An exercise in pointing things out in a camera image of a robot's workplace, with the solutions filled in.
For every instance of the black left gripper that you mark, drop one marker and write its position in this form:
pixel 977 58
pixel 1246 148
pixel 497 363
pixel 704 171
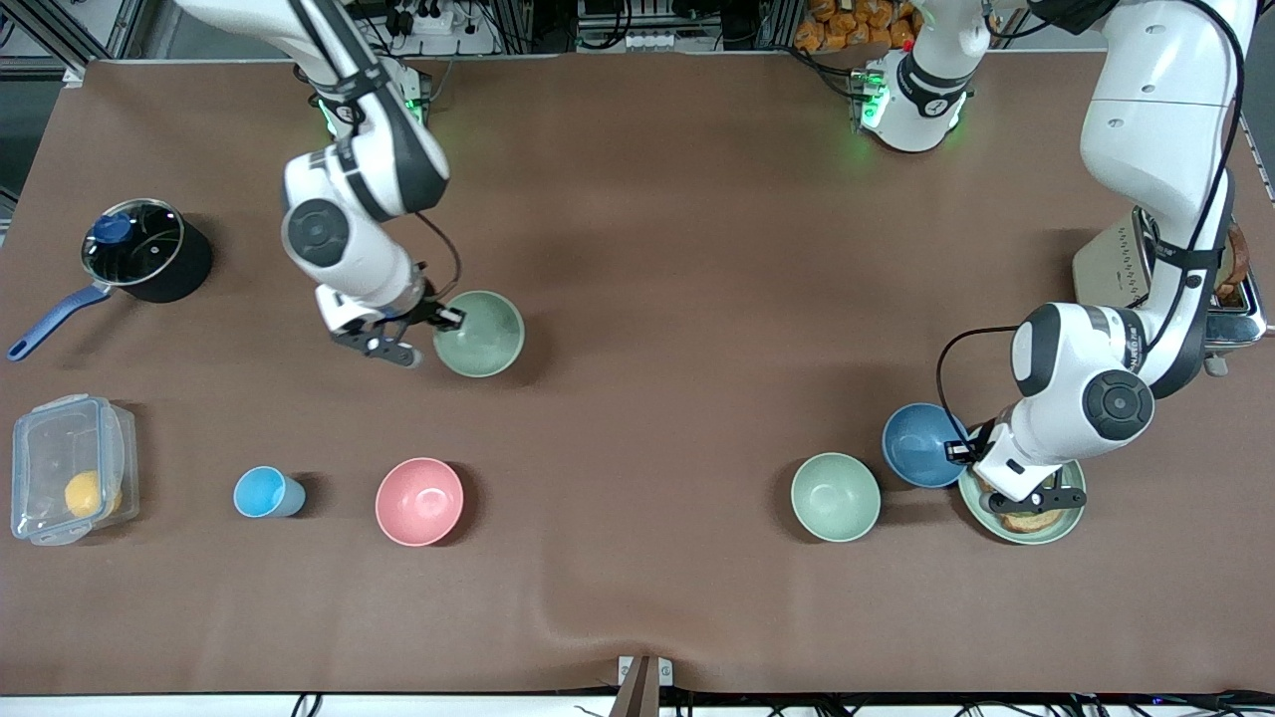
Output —
pixel 977 441

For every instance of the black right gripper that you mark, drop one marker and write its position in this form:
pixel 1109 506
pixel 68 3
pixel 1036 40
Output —
pixel 426 311

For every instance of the light green bowl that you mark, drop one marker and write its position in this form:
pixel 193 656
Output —
pixel 483 334
pixel 835 497

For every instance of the blue bowl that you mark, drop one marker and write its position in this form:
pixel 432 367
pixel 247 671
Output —
pixel 921 445

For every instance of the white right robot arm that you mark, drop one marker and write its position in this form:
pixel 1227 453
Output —
pixel 339 234

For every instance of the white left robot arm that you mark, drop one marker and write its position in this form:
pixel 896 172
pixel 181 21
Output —
pixel 1086 398

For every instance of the pink bowl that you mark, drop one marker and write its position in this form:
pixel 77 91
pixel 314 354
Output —
pixel 419 501

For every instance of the light green plate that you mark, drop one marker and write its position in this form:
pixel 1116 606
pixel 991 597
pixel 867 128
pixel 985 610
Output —
pixel 981 518

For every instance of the brown tablecloth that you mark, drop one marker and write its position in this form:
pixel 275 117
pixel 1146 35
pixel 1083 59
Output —
pixel 637 448

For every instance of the beige chrome toaster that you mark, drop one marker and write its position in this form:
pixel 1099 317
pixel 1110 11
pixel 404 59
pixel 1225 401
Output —
pixel 1106 269

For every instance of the light blue cup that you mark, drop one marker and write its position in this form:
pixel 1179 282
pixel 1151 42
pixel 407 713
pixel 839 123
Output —
pixel 261 492

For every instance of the white power strip with plugs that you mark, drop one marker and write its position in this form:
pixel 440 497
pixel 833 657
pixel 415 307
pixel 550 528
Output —
pixel 438 30

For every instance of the glass lid blue knob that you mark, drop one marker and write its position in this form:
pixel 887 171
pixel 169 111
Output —
pixel 139 249

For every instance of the brown toast slice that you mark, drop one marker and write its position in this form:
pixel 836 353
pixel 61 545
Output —
pixel 1237 264

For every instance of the white slim power strip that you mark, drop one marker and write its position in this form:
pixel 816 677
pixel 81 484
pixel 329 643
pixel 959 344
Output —
pixel 657 41

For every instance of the yellow lemon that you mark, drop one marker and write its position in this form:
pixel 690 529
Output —
pixel 88 494

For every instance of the clear plastic lidded container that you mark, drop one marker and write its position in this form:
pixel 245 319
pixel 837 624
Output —
pixel 50 448

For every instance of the bag of orange snacks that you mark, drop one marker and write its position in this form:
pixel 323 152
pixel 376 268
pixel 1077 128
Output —
pixel 857 25

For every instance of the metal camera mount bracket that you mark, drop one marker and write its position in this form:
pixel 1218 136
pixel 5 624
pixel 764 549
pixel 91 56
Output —
pixel 644 682

